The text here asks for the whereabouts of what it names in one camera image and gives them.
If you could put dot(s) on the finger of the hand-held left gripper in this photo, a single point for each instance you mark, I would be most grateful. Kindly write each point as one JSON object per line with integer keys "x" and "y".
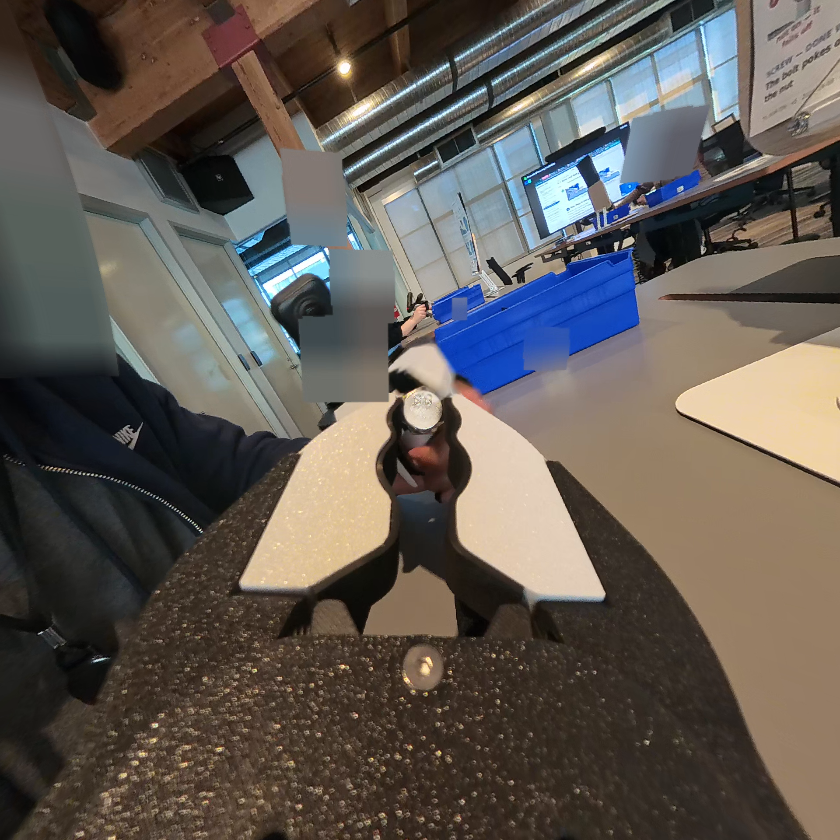
{"x": 430, "y": 367}

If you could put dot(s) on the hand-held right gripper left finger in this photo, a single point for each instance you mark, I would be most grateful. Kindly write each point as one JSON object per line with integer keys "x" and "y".
{"x": 321, "y": 512}

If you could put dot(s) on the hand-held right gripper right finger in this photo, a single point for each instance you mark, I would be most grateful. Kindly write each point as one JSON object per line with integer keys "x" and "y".
{"x": 525, "y": 518}

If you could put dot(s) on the silver hex bolt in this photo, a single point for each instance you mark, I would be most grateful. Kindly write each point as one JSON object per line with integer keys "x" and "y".
{"x": 423, "y": 407}

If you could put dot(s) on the blue plastic bin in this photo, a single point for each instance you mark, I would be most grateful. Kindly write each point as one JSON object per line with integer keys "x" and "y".
{"x": 604, "y": 308}
{"x": 476, "y": 305}

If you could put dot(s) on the another person's forearm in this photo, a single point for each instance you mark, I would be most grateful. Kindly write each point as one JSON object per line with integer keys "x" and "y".
{"x": 410, "y": 325}

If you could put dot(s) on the person's left forearm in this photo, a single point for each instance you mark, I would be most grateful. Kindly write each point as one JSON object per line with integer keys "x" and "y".
{"x": 249, "y": 453}

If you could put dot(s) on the person's left hand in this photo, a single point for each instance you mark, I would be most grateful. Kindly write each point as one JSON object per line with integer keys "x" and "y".
{"x": 433, "y": 469}

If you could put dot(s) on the white roll-up banner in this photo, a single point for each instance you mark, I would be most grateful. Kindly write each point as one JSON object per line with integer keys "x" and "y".
{"x": 467, "y": 229}

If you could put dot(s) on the white door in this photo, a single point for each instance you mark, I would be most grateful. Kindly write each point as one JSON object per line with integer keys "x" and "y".
{"x": 164, "y": 315}
{"x": 229, "y": 295}

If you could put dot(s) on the large display screen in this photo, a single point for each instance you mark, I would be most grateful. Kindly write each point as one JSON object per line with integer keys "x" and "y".
{"x": 564, "y": 190}

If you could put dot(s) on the small blue bin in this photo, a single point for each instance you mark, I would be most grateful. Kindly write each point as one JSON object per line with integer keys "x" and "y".
{"x": 623, "y": 214}
{"x": 676, "y": 189}

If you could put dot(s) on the white mat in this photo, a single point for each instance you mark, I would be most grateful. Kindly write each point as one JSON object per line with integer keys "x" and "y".
{"x": 774, "y": 407}

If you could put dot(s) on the black loudspeaker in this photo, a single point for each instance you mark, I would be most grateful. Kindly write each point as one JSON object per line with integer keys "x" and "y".
{"x": 220, "y": 184}

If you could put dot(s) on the long wooden desk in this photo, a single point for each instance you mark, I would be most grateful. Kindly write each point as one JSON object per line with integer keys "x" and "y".
{"x": 741, "y": 177}

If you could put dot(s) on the clipboard with instruction sheet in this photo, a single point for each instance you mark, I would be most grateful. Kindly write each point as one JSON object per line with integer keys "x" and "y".
{"x": 745, "y": 98}

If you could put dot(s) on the black rounded object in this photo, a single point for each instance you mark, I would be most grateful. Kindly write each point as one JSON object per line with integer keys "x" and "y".
{"x": 85, "y": 46}

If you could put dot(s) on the printed instruction sheet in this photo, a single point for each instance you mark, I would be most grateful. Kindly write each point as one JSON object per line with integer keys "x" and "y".
{"x": 787, "y": 59}

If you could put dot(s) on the silver ventilation duct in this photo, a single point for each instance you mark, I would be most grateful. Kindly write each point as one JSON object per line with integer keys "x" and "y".
{"x": 420, "y": 82}
{"x": 459, "y": 124}

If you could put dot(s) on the red beam bracket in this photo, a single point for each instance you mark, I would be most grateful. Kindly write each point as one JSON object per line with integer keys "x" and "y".
{"x": 233, "y": 36}

